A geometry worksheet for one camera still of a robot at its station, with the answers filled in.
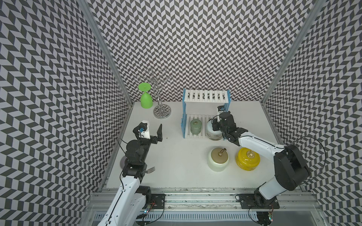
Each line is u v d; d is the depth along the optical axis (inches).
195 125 36.6
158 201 28.4
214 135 33.2
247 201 28.8
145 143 25.8
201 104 42.7
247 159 31.6
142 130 23.4
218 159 31.0
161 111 44.4
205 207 28.5
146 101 35.1
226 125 26.2
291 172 17.3
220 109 29.8
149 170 32.0
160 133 26.4
